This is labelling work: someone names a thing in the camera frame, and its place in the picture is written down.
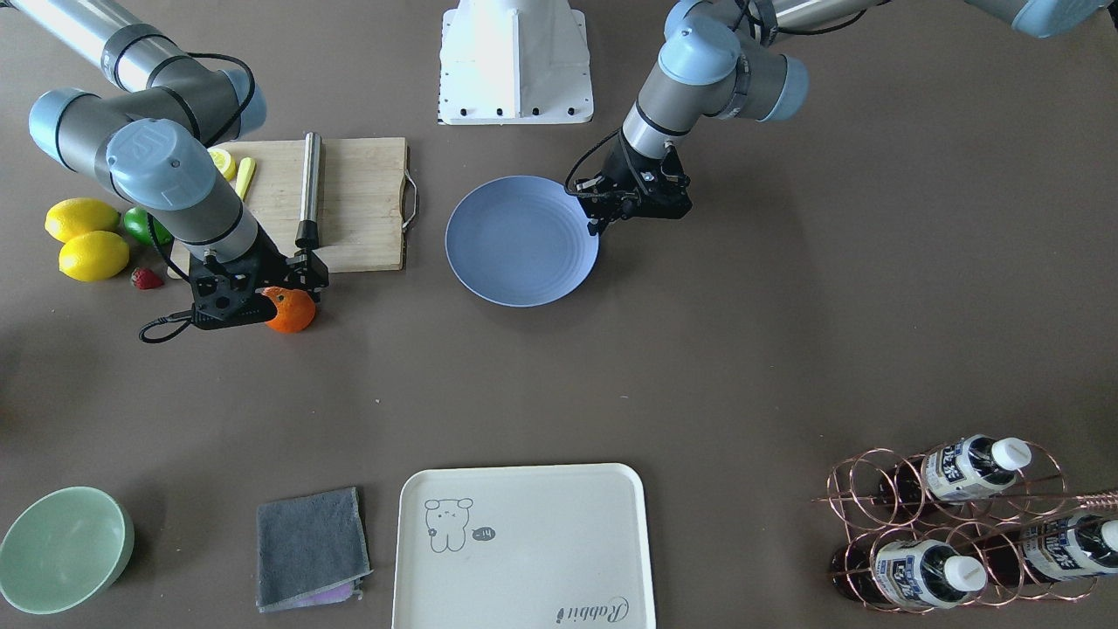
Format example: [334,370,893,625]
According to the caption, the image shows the red strawberry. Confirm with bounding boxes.
[129,267,165,290]

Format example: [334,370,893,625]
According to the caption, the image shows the copper wire bottle rack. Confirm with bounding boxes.
[824,439,1115,614]

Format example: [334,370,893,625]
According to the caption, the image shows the tea bottle corner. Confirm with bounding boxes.
[873,433,1033,517]

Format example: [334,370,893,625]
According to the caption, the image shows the cream rabbit tray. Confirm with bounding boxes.
[391,463,659,628]

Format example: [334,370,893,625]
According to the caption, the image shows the green bowl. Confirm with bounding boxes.
[1,487,135,616]

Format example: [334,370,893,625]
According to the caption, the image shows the yellow lemon far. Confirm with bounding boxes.
[44,197,121,244]

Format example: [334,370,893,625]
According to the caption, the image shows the lemon half lower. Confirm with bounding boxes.
[208,147,237,182]

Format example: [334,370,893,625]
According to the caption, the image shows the wooden cutting board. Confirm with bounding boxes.
[221,139,408,273]

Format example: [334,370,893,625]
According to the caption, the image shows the blue round plate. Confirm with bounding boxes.
[445,177,599,308]

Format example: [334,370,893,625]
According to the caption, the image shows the orange fruit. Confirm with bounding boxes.
[262,287,318,334]

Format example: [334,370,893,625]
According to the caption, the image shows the steel muddler black tip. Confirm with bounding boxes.
[294,132,322,250]

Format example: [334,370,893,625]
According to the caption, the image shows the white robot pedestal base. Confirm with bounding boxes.
[437,1,595,125]

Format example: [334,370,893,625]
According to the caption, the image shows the green lime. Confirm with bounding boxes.
[122,204,173,246]

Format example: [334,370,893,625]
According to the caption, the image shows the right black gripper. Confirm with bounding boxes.
[189,232,330,330]

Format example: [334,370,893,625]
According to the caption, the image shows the yellow lemon near strawberry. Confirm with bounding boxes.
[59,231,129,282]

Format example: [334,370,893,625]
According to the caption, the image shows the tea bottle front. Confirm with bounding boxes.
[830,540,989,612]

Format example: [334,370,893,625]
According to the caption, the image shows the tea bottle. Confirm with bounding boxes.
[977,511,1117,587]
[830,540,989,612]

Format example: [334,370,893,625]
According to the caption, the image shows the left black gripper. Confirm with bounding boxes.
[574,131,694,238]

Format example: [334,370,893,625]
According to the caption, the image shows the grey folded cloth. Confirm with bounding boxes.
[256,487,372,613]

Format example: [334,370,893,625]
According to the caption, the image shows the tea bottle middle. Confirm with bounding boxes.
[977,511,1117,587]

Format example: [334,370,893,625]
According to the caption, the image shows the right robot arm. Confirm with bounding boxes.
[11,1,329,330]

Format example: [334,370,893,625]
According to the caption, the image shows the yellow plastic knife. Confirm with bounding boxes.
[234,156,257,202]

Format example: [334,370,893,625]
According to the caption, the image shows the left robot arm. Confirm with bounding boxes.
[563,1,872,236]

